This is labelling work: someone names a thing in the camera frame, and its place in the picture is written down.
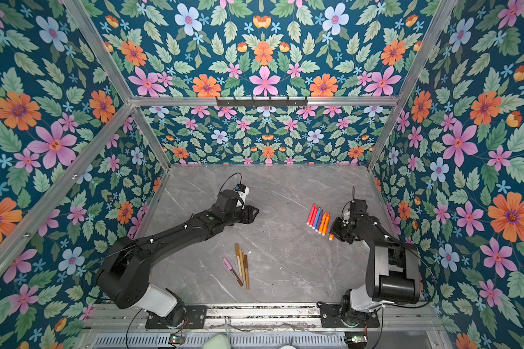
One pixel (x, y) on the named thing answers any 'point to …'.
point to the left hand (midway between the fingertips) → (258, 205)
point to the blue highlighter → (314, 227)
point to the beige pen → (241, 259)
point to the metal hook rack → (261, 101)
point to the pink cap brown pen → (230, 267)
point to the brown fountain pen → (247, 272)
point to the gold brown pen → (236, 249)
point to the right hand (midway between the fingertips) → (332, 229)
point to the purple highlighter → (319, 221)
